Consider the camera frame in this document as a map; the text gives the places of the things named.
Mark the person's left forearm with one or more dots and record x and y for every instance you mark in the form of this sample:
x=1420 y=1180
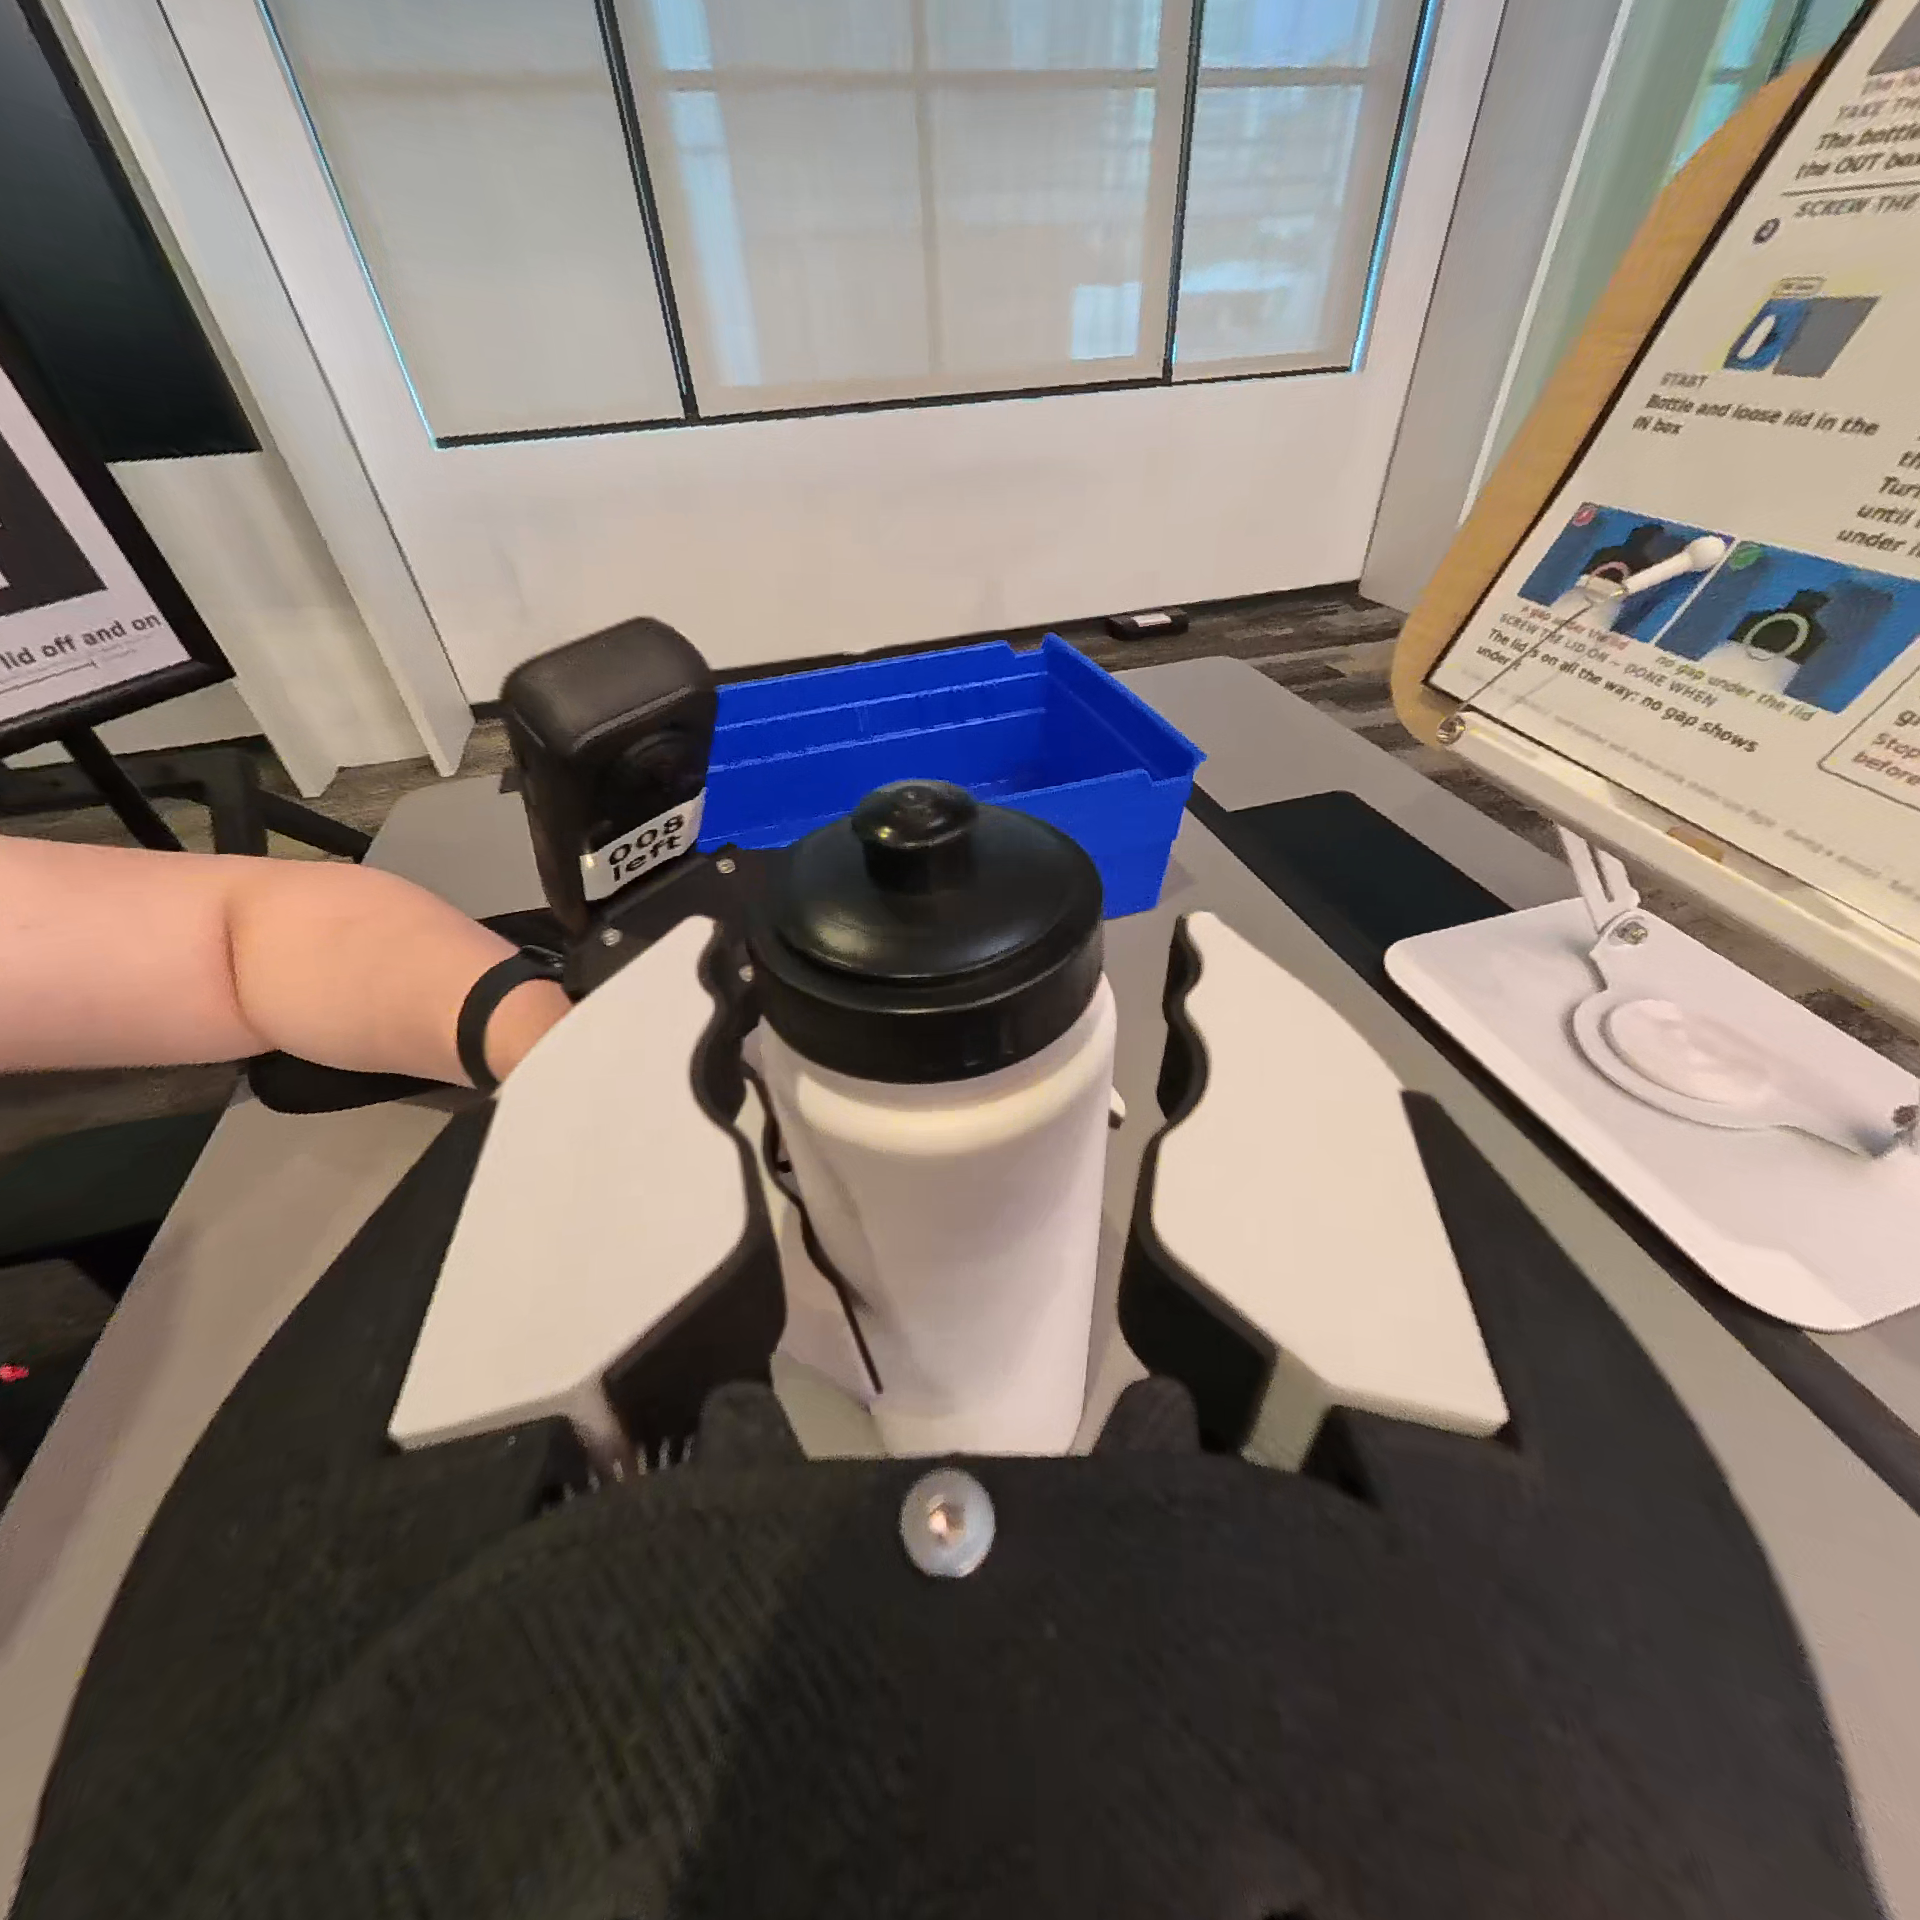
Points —
x=226 y=960

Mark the small black floor box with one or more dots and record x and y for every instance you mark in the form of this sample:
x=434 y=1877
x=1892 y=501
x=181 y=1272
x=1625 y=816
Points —
x=1148 y=620

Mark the black bottle lid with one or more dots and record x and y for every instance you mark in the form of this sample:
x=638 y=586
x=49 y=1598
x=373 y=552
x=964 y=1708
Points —
x=932 y=960

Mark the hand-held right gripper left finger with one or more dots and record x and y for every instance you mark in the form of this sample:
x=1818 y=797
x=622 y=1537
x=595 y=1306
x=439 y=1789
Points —
x=587 y=1200

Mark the instruction sheet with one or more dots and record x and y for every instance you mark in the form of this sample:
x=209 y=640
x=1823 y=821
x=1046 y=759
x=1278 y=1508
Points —
x=1724 y=494

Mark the black sign holder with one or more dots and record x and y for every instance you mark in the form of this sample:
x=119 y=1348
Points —
x=90 y=645

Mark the person's left hand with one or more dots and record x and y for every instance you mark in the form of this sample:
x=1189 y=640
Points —
x=529 y=1036

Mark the black wristband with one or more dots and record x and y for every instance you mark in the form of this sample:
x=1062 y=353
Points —
x=470 y=1028

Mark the blue plastic object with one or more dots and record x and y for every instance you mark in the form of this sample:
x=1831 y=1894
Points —
x=1081 y=797

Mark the white bottle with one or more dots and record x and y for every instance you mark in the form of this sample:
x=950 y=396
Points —
x=962 y=1231

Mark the white sign stand base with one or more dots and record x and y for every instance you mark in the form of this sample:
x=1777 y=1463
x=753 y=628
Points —
x=1501 y=990

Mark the white framed window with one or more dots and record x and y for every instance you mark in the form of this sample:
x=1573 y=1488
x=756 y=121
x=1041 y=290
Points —
x=901 y=194

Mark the black office chair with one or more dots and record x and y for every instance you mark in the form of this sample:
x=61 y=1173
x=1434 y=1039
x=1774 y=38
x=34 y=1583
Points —
x=90 y=1185

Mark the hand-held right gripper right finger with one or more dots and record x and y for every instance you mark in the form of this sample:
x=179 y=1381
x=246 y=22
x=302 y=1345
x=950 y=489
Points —
x=1307 y=1200

